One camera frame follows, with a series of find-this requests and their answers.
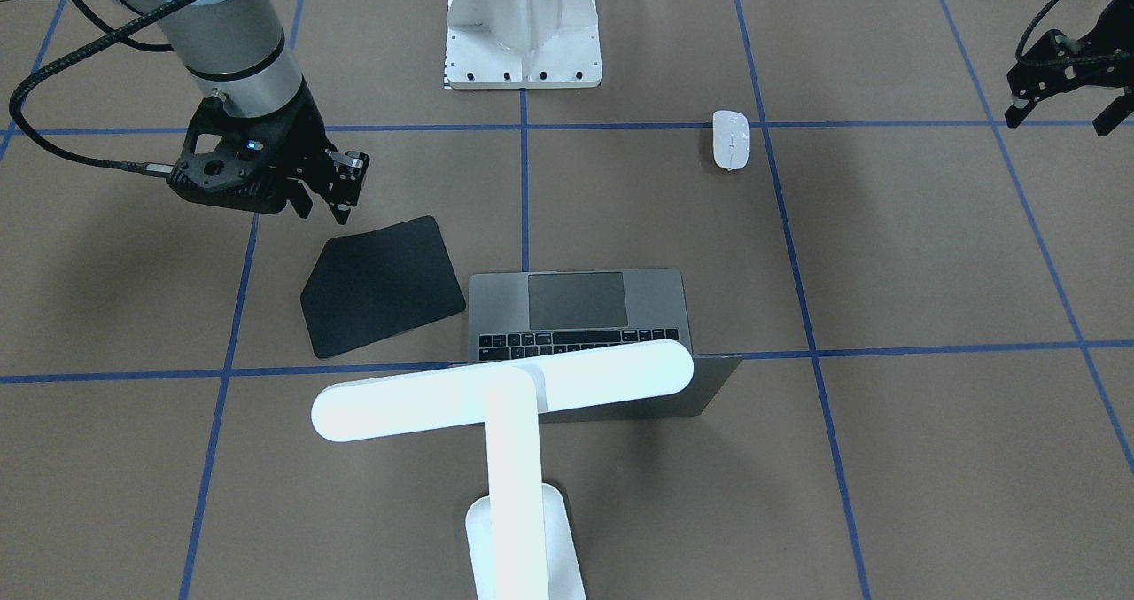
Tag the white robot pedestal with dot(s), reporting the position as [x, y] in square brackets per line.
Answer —
[522, 44]

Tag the grey laptop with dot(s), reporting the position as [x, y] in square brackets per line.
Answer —
[517, 314]

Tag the white computer mouse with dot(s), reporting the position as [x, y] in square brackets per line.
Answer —
[730, 139]

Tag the white desk lamp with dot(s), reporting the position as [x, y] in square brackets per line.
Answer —
[519, 534]

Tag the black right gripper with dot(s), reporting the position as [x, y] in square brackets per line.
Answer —
[299, 144]

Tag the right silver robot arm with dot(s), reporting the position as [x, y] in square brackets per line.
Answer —
[235, 50]

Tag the black mouse pad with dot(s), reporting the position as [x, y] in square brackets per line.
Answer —
[368, 287]

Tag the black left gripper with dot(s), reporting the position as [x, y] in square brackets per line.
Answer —
[1118, 37]

